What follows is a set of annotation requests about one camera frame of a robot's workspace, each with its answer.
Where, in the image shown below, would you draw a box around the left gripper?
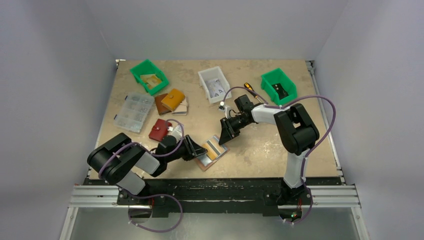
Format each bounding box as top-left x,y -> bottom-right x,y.
165,134 -> 207,163

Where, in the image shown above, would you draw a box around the gold card with black stripe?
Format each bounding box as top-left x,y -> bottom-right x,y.
202,137 -> 228,161

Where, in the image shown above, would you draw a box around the blue card sleeves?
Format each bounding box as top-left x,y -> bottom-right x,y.
198,135 -> 229,168

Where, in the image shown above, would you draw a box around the pink card holder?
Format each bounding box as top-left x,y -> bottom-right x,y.
194,134 -> 231,172

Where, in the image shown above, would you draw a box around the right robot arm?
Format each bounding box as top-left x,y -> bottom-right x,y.
218,95 -> 320,204

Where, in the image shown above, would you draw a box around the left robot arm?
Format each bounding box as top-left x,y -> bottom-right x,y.
87,133 -> 208,205

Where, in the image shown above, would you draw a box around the red card holder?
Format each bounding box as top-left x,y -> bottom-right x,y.
148,118 -> 172,142

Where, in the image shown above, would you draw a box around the beige card holder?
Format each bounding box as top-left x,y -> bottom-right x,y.
172,97 -> 189,116

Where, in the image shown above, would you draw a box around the cards in white bin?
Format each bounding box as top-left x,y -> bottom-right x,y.
205,78 -> 226,98

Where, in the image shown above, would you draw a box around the brown card holder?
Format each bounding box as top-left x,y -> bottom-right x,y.
154,93 -> 171,116

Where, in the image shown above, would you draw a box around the yellow card holder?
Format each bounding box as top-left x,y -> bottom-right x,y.
161,88 -> 186,112

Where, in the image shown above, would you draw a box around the cards in green bin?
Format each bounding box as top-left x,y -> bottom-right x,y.
139,74 -> 162,90

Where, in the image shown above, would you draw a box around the yellow black screwdriver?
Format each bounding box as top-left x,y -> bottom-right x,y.
243,82 -> 267,104

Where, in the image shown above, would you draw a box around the white bin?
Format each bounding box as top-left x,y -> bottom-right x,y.
198,66 -> 231,104

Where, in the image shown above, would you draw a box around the black item in bin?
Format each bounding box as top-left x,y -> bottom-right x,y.
272,83 -> 289,100

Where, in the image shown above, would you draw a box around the right green bin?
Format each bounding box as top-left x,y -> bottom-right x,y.
261,68 -> 298,105

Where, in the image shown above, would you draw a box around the green bin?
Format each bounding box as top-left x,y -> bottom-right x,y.
130,59 -> 169,96
261,68 -> 298,105

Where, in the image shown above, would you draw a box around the clear compartment organizer box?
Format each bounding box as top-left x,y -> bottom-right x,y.
113,92 -> 155,134

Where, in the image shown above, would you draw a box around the left green bin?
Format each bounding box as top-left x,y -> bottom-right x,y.
130,59 -> 169,96

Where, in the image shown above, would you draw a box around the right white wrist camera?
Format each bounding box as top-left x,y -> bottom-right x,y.
218,101 -> 232,119

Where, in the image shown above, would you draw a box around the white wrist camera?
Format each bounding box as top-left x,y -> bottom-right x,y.
218,101 -> 232,119
167,124 -> 184,141

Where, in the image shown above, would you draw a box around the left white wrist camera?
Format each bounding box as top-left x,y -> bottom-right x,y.
167,124 -> 184,141

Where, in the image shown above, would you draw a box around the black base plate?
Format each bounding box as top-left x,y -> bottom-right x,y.
82,177 -> 343,219

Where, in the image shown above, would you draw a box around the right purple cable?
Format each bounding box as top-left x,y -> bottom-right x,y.
221,86 -> 337,227

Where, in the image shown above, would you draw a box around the aluminium frame rail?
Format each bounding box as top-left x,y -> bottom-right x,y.
68,185 -> 361,209

